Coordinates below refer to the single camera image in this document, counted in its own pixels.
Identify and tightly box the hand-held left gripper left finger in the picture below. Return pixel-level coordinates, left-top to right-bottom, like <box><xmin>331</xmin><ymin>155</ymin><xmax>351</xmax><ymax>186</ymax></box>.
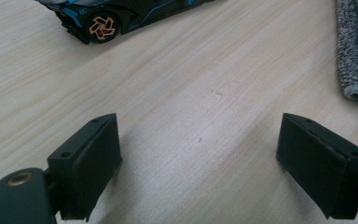
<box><xmin>47</xmin><ymin>112</ymin><xmax>123</xmax><ymax>222</ymax></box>

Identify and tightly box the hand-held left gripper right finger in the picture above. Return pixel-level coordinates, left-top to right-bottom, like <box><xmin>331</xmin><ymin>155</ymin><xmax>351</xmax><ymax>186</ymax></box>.
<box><xmin>275</xmin><ymin>112</ymin><xmax>358</xmax><ymax>220</ymax></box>

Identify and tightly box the grey knitted sock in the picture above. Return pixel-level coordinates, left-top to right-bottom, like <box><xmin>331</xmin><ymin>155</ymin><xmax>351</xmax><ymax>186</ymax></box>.
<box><xmin>336</xmin><ymin>0</ymin><xmax>358</xmax><ymax>110</ymax></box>

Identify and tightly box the black and blue toy car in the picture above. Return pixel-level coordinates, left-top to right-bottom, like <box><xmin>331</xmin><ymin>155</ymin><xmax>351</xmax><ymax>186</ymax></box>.
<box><xmin>34</xmin><ymin>0</ymin><xmax>218</xmax><ymax>45</ymax></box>

